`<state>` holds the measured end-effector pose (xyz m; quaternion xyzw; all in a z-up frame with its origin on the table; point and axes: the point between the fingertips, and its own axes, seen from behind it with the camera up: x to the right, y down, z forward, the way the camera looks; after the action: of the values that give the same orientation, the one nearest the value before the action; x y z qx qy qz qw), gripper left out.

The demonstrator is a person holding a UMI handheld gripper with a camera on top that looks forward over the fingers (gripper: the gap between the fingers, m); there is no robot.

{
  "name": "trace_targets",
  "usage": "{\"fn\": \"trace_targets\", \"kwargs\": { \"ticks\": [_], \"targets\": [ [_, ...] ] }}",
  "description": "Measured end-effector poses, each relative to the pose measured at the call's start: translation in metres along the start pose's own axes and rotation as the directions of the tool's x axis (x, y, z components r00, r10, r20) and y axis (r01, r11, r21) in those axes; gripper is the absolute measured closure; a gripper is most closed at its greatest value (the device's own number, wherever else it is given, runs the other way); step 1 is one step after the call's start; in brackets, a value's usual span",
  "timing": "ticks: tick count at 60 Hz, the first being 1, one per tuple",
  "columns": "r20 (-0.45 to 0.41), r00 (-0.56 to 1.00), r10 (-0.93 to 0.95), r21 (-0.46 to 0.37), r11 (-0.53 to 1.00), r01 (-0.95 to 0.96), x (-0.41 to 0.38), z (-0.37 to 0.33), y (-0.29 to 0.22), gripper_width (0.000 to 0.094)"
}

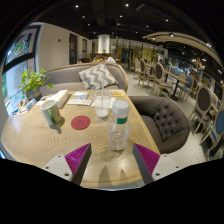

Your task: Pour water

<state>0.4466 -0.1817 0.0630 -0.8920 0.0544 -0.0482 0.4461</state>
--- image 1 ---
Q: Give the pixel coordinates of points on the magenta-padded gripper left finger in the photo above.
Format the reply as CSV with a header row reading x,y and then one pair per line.
x,y
78,159

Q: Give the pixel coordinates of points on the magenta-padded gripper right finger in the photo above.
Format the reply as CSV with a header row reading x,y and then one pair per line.
x,y
146,158

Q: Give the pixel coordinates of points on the clear plastic water bottle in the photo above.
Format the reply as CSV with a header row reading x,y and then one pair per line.
x,y
118,133

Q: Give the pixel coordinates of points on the flat round red coaster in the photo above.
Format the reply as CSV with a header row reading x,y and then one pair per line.
x,y
80,122

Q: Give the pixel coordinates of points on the dark grey tufted armchair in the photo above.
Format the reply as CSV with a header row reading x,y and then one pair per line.
x,y
163,123

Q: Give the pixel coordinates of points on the clear plastic lidded cup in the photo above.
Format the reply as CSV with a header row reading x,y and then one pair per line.
x,y
102,106

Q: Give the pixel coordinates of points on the small blue white booklet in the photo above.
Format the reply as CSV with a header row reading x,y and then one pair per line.
x,y
80,95

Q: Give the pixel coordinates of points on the yellow square table card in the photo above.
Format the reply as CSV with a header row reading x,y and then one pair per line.
x,y
117,93

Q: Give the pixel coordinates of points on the blue and brown tissue box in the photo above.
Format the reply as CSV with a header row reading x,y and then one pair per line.
x,y
28,105

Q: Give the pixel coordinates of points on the group of dining chairs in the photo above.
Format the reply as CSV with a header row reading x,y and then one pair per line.
x,y
203,100

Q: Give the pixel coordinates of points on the white drinking straw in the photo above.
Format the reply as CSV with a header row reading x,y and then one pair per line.
x,y
103,81

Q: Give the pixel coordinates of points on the grey curved sofa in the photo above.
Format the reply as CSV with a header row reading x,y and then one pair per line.
x,y
63,76

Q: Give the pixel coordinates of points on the grey zigzag pillow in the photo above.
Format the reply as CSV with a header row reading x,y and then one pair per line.
x,y
97,77

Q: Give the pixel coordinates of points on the green potted plant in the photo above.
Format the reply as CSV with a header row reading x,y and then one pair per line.
x,y
33,81

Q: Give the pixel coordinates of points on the person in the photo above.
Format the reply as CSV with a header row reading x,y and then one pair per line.
x,y
109,59
97,59

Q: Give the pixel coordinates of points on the group of ceiling lights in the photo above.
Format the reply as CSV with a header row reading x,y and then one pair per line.
x,y
126,5

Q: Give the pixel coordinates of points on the framed wall poster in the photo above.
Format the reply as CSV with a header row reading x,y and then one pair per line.
x,y
22,43

